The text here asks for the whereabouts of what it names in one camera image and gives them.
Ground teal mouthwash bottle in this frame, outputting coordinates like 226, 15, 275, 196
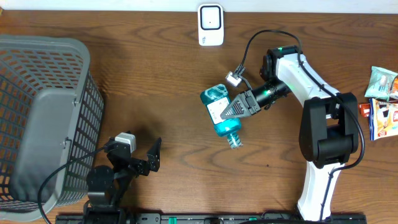
200, 84, 243, 149

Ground red orange snack bar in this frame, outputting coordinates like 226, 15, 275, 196
358, 103, 371, 118

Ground pale teal snack packet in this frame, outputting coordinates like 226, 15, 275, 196
364, 66, 397, 101

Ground yellow snack bag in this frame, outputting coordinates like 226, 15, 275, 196
369, 98, 397, 141

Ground small orange snack packet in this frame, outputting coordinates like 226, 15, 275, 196
389, 77, 398, 100

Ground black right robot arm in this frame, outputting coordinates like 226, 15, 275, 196
220, 45, 358, 222

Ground white barcode scanner box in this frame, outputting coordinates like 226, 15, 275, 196
197, 4, 224, 47

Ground grey plastic lattice basket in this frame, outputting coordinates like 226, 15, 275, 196
1, 35, 104, 222

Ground black right camera cable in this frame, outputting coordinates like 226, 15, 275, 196
234, 29, 365, 222

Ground black camera cable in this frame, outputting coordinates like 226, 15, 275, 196
234, 29, 365, 222
37, 146, 108, 224

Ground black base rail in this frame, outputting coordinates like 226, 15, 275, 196
55, 212, 367, 224

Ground black left camera cable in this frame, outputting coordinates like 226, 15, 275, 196
37, 146, 108, 224

